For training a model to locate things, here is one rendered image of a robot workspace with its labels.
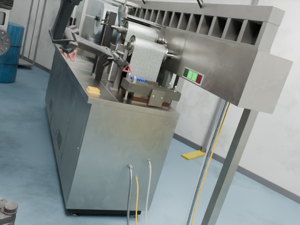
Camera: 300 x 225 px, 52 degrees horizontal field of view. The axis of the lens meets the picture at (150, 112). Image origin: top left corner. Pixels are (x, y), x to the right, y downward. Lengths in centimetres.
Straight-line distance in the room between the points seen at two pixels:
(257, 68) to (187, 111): 295
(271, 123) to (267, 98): 232
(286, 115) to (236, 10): 233
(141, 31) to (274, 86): 115
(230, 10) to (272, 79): 48
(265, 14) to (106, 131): 116
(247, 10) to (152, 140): 103
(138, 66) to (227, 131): 229
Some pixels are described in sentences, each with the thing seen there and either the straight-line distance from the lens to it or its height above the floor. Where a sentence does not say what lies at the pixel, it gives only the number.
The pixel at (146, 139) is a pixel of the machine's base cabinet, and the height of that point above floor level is 67.
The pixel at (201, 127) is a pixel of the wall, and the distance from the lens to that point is 444.
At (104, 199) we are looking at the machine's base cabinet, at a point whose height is 18.
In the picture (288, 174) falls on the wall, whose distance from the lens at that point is 410.
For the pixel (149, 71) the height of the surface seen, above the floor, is 110.
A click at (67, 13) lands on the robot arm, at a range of 163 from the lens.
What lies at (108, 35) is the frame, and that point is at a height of 127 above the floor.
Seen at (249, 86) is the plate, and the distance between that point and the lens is 166.
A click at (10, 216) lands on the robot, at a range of 185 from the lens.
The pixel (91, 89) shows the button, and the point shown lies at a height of 92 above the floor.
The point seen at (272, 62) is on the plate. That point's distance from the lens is 172.
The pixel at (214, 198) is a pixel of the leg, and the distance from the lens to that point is 200.
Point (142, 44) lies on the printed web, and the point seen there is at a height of 128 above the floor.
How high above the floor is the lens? 137
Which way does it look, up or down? 14 degrees down
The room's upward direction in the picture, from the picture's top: 17 degrees clockwise
